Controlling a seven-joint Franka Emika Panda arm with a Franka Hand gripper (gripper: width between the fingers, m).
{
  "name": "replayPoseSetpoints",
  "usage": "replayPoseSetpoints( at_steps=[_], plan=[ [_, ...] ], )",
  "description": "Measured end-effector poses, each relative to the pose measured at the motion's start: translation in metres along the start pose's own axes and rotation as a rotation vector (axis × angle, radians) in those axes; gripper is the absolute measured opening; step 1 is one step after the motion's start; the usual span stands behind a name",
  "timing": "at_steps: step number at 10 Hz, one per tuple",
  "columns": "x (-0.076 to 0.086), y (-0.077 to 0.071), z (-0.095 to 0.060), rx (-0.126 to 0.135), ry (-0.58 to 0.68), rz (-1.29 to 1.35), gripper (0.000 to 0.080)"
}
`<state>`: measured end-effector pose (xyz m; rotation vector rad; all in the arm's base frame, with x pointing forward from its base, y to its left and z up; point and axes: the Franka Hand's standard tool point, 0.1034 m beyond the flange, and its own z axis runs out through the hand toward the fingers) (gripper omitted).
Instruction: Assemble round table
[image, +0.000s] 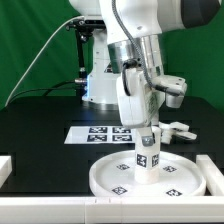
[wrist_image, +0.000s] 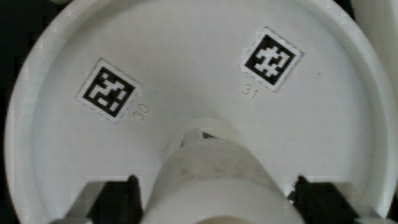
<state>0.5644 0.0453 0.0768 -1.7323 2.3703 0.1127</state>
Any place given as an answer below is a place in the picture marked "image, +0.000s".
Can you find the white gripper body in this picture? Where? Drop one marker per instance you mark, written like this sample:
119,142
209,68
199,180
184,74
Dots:
138,103

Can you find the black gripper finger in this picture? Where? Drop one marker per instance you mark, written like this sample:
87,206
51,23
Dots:
147,137

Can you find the white table base piece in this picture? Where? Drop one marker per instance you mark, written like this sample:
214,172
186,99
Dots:
175,129

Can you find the white round table top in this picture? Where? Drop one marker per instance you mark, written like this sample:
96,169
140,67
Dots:
113,175

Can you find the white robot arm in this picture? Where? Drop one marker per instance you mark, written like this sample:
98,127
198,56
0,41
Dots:
131,39

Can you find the white marker sheet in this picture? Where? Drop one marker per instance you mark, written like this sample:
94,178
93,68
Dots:
99,135

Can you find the white front fence bar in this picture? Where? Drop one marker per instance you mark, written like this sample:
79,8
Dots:
91,210

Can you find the white fence bar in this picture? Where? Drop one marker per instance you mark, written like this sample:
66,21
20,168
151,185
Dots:
214,177
91,210
5,168

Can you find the white right fence bar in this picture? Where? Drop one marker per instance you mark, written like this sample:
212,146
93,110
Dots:
214,177

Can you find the white left fence bar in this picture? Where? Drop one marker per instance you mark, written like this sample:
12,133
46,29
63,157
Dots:
5,168

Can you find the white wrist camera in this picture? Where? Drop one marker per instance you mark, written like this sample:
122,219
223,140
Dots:
174,88

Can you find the black camera stand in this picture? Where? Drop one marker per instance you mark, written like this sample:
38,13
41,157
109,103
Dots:
81,50

